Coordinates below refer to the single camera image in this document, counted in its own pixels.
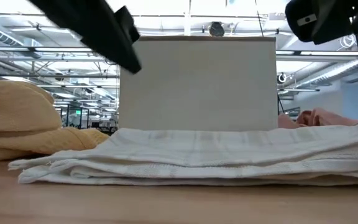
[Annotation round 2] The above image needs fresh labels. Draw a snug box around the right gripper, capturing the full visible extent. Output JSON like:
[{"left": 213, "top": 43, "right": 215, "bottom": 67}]
[{"left": 284, "top": 0, "right": 358, "bottom": 45}]

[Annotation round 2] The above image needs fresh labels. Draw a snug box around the white plaid towel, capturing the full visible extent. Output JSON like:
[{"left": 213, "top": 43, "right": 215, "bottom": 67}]
[{"left": 7, "top": 116, "right": 358, "bottom": 187}]

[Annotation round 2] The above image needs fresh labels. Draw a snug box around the silver ventilation duct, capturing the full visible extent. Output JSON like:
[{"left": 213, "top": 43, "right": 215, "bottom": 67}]
[{"left": 286, "top": 55, "right": 358, "bottom": 91}]

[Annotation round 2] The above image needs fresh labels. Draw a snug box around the mustard yellow towel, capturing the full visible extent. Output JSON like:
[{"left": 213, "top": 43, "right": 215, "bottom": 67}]
[{"left": 0, "top": 77, "right": 111, "bottom": 163}]

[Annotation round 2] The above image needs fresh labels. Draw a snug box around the salmon pink towel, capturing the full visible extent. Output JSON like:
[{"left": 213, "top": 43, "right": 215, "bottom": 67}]
[{"left": 277, "top": 108, "right": 358, "bottom": 129}]

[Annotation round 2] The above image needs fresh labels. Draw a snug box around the beige fabric storage box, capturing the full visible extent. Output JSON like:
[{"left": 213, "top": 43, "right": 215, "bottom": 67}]
[{"left": 118, "top": 35, "right": 279, "bottom": 131}]

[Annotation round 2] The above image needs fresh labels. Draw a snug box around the thin black hanging cable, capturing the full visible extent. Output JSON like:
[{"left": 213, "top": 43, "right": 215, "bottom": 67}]
[{"left": 254, "top": 0, "right": 285, "bottom": 114}]

